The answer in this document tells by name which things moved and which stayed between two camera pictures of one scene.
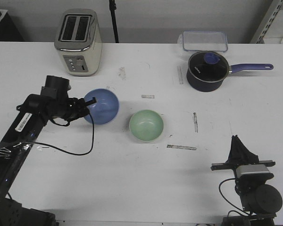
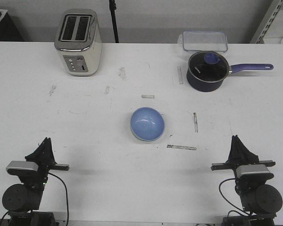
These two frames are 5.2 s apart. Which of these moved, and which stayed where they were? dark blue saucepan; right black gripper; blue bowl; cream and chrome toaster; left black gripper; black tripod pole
Moved: left black gripper; blue bowl
Stayed: black tripod pole; cream and chrome toaster; dark blue saucepan; right black gripper
